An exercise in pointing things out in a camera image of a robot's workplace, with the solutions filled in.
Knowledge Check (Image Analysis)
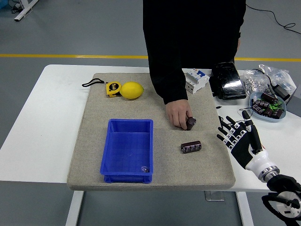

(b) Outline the grey-brown mat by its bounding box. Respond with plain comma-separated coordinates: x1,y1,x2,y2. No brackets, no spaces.
66,72,236,192

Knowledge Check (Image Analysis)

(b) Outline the black power adapter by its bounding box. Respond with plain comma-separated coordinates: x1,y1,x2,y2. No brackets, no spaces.
274,84,291,101

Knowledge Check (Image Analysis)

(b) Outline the thin black wire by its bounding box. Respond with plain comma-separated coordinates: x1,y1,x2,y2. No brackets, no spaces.
238,106,254,118

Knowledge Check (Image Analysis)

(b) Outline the yellow tape measure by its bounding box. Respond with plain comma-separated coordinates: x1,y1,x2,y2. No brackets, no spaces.
81,79,123,98

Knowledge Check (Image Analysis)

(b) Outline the person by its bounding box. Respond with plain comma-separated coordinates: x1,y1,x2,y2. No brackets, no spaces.
142,0,246,105

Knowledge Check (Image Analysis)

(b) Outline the white floor frame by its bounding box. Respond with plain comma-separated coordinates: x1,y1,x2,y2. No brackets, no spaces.
13,0,40,22

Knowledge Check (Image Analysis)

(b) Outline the yellow lemon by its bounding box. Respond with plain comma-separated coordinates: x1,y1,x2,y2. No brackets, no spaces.
120,81,144,100

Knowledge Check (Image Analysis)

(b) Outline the white circuit breaker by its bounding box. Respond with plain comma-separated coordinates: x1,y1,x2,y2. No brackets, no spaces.
185,68,210,95

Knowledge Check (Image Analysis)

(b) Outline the metal table bracket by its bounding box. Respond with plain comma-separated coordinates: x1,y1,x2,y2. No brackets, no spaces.
204,191,225,202

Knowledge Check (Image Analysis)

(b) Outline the black floor cable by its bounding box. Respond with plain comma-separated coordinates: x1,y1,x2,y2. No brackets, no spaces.
244,0,301,35

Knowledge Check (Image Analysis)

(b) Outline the clear bag of washers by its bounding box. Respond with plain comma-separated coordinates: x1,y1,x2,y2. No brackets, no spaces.
241,68,271,99

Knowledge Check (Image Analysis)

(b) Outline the clear bag of blue parts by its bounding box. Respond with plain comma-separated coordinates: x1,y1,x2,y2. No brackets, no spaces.
258,64,296,95

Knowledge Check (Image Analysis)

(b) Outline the white and black robot right hand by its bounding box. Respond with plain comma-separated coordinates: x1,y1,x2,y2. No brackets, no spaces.
216,110,271,174

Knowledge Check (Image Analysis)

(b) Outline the person's right hand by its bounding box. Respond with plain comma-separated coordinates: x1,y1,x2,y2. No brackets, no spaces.
166,98,195,130

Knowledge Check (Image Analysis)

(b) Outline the blue plastic box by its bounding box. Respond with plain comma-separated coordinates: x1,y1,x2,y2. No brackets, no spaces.
100,118,154,184

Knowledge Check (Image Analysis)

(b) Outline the black wrapped device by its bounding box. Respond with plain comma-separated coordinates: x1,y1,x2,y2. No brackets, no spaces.
208,62,247,101

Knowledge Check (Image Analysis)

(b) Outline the white table leg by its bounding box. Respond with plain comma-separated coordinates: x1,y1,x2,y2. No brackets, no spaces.
65,190,85,226
236,192,254,226

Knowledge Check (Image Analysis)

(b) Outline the light blue bowl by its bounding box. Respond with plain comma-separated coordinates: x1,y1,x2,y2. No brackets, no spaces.
249,91,287,123

